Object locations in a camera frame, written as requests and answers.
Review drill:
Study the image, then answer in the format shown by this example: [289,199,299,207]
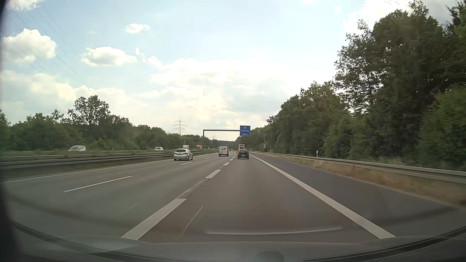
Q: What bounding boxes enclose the overhead gantry with blue sign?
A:
[202,125,251,149]

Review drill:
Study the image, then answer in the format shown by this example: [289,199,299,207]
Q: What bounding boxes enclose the electricity pylon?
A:
[173,117,187,136]

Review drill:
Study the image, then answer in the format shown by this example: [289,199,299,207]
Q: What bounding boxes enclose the grey asphalt road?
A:
[2,151,466,244]

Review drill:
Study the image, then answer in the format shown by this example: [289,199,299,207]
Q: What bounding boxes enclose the car's own bonnet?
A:
[11,220,466,262]

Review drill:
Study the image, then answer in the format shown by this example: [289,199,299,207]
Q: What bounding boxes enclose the road markings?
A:
[3,152,396,241]

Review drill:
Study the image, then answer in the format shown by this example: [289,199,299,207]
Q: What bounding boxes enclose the row of green trees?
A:
[0,95,235,152]

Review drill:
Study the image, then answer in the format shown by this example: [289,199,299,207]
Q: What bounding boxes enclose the wood of green trees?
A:
[235,0,466,171]

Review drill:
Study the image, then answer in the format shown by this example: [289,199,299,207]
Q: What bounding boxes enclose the dry grass verge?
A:
[254,152,466,206]

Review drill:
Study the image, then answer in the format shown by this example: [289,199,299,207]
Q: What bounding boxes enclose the central metal guard rail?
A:
[0,149,219,170]

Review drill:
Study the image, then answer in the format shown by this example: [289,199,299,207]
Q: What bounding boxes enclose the overhead wires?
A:
[3,2,79,75]

